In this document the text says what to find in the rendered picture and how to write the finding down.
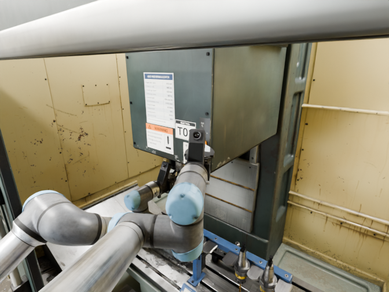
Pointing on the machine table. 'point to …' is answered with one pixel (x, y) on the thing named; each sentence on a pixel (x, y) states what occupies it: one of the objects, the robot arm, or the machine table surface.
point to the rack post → (197, 273)
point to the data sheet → (160, 98)
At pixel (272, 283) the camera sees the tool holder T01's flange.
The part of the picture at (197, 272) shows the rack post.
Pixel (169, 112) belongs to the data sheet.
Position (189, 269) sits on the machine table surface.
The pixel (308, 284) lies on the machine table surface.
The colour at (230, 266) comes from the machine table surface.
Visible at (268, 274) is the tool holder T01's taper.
